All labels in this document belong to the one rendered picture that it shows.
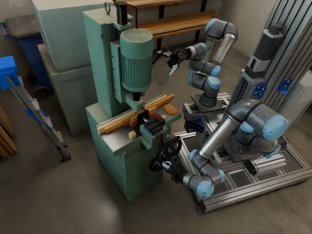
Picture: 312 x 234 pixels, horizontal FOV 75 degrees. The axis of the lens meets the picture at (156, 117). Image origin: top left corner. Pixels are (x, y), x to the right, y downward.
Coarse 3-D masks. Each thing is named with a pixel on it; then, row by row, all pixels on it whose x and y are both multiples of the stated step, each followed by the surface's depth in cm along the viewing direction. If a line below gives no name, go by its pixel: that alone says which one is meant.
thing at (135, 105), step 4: (128, 96) 137; (132, 96) 138; (128, 100) 139; (132, 100) 135; (140, 100) 135; (132, 104) 136; (136, 104) 132; (140, 104) 134; (144, 104) 137; (132, 108) 139; (136, 108) 134; (140, 108) 136; (144, 108) 139
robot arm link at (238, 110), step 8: (240, 104) 96; (248, 104) 93; (232, 112) 98; (240, 112) 95; (224, 120) 102; (232, 120) 99; (240, 120) 98; (216, 128) 105; (224, 128) 102; (232, 128) 101; (216, 136) 104; (224, 136) 103; (208, 144) 107; (216, 144) 105; (192, 152) 114; (200, 152) 110; (208, 152) 107; (192, 160) 113; (200, 160) 110; (200, 168) 109
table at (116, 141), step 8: (160, 112) 153; (168, 120) 148; (176, 120) 156; (120, 128) 139; (128, 128) 140; (136, 128) 140; (104, 136) 133; (112, 136) 134; (120, 136) 134; (128, 136) 134; (136, 136) 135; (168, 136) 141; (104, 144) 134; (112, 144) 129; (120, 144) 130; (128, 144) 131; (144, 144) 136; (112, 152) 127; (120, 152) 131
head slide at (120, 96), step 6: (114, 42) 116; (114, 48) 115; (114, 54) 118; (120, 54) 116; (114, 60) 122; (120, 60) 119; (114, 66) 125; (120, 66) 121; (114, 72) 129; (120, 72) 124; (114, 78) 133; (120, 78) 127; (114, 84) 137; (120, 84) 130; (120, 90) 133; (126, 90) 137; (120, 96) 137; (120, 102) 142
